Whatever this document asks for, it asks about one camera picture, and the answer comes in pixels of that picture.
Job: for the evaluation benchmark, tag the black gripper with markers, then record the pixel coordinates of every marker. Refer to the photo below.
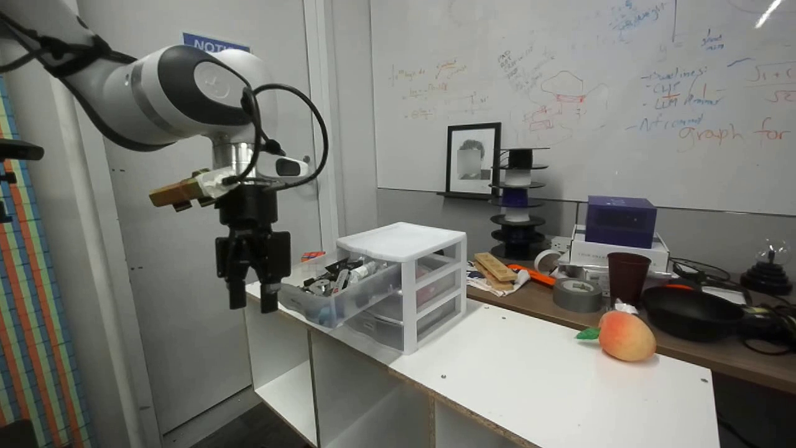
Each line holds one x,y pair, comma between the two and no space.
253,245

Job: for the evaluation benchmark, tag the clear plastic drawer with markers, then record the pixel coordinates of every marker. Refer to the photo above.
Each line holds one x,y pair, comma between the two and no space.
341,292

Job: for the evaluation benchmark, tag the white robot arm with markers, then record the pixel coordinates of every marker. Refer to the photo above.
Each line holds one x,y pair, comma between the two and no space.
171,96

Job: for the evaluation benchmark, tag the white plastic drawer unit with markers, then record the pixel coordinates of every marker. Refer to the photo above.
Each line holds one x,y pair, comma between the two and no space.
432,280

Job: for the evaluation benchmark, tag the white shelf cabinet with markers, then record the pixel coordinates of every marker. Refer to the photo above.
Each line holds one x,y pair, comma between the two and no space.
494,379

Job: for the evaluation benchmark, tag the black framed picture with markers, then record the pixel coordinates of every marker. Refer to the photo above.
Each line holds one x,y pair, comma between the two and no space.
474,152

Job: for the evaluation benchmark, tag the black filament spool stack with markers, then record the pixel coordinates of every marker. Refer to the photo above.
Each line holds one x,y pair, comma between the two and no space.
517,224

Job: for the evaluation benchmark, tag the grey tape roll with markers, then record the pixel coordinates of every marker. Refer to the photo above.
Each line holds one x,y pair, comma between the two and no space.
576,293

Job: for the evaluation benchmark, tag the white cardboard box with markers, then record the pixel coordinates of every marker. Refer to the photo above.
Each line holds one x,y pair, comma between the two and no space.
595,254

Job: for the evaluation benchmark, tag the blue box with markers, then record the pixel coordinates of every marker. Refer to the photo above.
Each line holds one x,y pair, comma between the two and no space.
620,219

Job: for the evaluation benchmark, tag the toy mango fruit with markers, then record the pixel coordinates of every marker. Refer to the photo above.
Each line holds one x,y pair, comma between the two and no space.
622,336

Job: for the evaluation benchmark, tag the dark brown cup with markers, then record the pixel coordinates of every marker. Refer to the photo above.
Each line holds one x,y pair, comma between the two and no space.
627,274

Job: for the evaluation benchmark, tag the black frying pan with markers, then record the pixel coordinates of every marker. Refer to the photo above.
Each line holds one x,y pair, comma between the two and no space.
701,316

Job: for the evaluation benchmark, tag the wooden desk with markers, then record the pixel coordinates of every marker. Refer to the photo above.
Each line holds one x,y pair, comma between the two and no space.
727,356

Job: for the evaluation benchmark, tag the orange wrist camera block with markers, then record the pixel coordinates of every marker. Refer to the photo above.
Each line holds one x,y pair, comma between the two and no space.
206,188

